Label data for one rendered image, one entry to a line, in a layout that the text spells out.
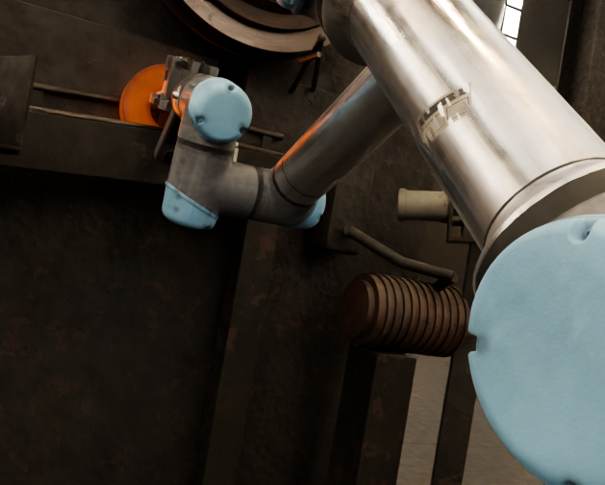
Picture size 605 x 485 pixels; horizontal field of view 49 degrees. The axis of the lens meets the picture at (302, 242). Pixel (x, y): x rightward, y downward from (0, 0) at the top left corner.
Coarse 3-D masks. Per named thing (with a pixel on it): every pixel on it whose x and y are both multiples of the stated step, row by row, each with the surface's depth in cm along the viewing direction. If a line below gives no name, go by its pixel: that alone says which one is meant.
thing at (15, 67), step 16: (0, 64) 81; (16, 64) 79; (32, 64) 78; (0, 80) 81; (16, 80) 79; (32, 80) 78; (0, 96) 80; (16, 96) 79; (0, 112) 80; (16, 112) 78; (0, 128) 80; (16, 128) 78; (0, 144) 75; (16, 144) 78
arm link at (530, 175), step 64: (320, 0) 51; (384, 0) 46; (448, 0) 43; (384, 64) 45; (448, 64) 39; (512, 64) 38; (448, 128) 38; (512, 128) 35; (576, 128) 34; (448, 192) 39; (512, 192) 33; (576, 192) 29; (512, 256) 28; (576, 256) 26; (512, 320) 28; (576, 320) 26; (512, 384) 28; (576, 384) 26; (512, 448) 28; (576, 448) 26
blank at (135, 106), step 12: (144, 72) 109; (156, 72) 110; (132, 84) 108; (144, 84) 109; (156, 84) 110; (132, 96) 108; (144, 96) 109; (120, 108) 109; (132, 108) 108; (144, 108) 109; (132, 120) 108; (144, 120) 109
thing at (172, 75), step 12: (168, 60) 101; (180, 60) 97; (192, 60) 99; (168, 72) 98; (180, 72) 98; (192, 72) 93; (204, 72) 94; (216, 72) 94; (168, 84) 98; (168, 96) 98; (168, 108) 99
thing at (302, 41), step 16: (176, 0) 112; (192, 0) 108; (208, 0) 109; (192, 16) 113; (208, 16) 109; (224, 16) 111; (208, 32) 116; (224, 32) 111; (240, 32) 112; (256, 32) 113; (272, 32) 114; (288, 32) 115; (304, 32) 117; (320, 32) 118; (240, 48) 118; (256, 48) 114; (272, 48) 114; (288, 48) 116; (304, 48) 117
